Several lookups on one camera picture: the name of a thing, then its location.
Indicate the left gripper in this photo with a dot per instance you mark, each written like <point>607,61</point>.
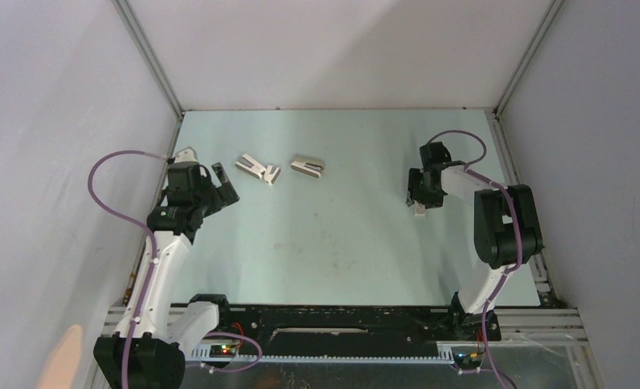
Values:
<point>226,194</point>

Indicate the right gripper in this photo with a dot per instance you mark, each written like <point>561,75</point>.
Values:
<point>415,194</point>

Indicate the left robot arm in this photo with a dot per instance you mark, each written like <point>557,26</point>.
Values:
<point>146,350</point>

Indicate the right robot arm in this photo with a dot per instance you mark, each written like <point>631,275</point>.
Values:
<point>506,233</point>

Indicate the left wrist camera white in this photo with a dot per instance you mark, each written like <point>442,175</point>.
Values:
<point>187,154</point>

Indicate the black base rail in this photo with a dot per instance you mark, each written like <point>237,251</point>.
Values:
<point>379,333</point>

